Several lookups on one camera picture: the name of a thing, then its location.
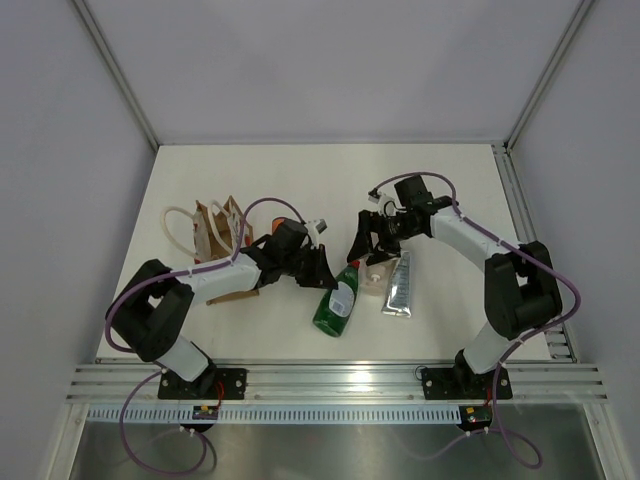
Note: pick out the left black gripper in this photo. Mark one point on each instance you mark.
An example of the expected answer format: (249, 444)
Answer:
(320, 276)

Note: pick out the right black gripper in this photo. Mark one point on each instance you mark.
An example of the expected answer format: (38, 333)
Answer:
(362, 245)

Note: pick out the green dish soap bottle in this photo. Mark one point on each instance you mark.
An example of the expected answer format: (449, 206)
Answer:
(336, 306)

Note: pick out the orange blue spray bottle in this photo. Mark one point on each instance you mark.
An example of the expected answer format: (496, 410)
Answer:
(276, 222)

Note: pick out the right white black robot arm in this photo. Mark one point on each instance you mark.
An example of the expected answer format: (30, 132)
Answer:
(521, 292)

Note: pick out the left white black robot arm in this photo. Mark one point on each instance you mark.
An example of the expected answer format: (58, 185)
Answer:
(150, 312)

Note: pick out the beige pump lotion bottle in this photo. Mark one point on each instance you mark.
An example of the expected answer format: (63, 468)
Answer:
(375, 278)

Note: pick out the silver toothpaste tube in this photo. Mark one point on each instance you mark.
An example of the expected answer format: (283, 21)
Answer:
(398, 295)

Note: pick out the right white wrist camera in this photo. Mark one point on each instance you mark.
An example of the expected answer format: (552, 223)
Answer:
(385, 204)

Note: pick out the white slotted cable duct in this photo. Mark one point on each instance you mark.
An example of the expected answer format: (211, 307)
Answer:
(279, 415)

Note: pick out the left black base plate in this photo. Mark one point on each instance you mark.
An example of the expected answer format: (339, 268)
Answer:
(229, 383)

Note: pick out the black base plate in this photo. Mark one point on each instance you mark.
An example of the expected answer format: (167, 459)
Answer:
(229, 383)
(452, 383)

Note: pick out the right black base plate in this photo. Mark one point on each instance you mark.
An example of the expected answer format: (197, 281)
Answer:
(452, 383)

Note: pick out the aluminium mounting rail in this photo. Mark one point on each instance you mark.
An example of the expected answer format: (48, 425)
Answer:
(355, 383)

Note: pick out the right aluminium frame post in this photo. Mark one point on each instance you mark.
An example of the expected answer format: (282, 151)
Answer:
(551, 69)

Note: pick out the aluminium frame post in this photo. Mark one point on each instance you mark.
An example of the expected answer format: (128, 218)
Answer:
(551, 69)
(98, 39)

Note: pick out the left aluminium frame post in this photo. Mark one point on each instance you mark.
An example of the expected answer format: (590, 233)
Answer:
(98, 39)

